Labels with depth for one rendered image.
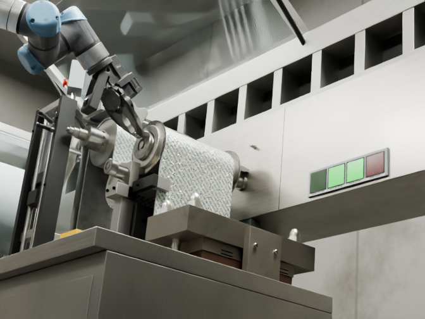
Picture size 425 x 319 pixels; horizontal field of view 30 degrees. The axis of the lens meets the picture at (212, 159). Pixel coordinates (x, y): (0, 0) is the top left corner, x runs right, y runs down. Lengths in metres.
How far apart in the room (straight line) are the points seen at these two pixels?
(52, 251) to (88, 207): 0.64
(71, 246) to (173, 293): 0.22
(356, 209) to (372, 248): 1.37
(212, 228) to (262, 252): 0.14
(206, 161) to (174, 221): 0.34
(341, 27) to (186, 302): 0.90
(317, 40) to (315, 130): 0.28
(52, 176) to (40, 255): 0.52
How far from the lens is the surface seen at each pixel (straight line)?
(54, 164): 2.20
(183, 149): 2.02
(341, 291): 3.46
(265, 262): 1.83
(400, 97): 1.90
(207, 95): 2.51
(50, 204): 2.16
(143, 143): 2.02
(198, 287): 1.64
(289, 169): 2.08
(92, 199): 2.29
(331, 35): 2.17
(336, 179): 1.94
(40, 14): 1.83
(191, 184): 2.01
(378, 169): 1.86
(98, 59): 1.99
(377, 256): 3.37
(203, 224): 1.75
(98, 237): 1.52
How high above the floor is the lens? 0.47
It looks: 22 degrees up
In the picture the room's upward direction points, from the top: 6 degrees clockwise
